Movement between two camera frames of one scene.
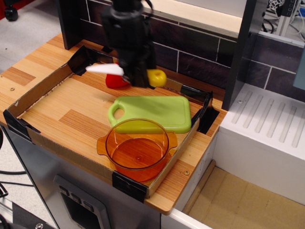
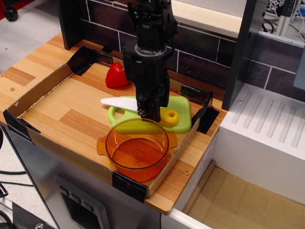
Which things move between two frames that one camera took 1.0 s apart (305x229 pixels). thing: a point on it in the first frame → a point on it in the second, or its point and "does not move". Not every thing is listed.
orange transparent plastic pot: [137, 148] does not move
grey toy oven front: [76, 196] does not move
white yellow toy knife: [157, 77] → [126, 103]
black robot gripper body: [127, 27] → [148, 71]
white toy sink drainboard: [262, 139] does not move
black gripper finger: [137, 76] → [151, 109]
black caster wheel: [11, 14] does not move
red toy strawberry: [116, 80] does not move
